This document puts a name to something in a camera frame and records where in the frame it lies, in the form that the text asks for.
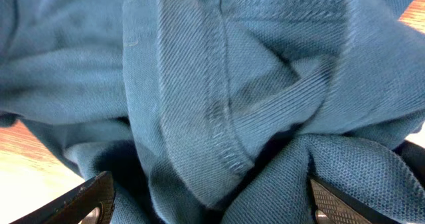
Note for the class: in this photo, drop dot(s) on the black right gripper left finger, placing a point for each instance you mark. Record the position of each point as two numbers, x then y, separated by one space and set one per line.
90 202

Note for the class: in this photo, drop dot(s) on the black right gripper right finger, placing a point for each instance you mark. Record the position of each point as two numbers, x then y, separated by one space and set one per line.
334 206

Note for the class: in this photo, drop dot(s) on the blue polo shirt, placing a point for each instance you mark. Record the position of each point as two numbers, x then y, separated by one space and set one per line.
219 111

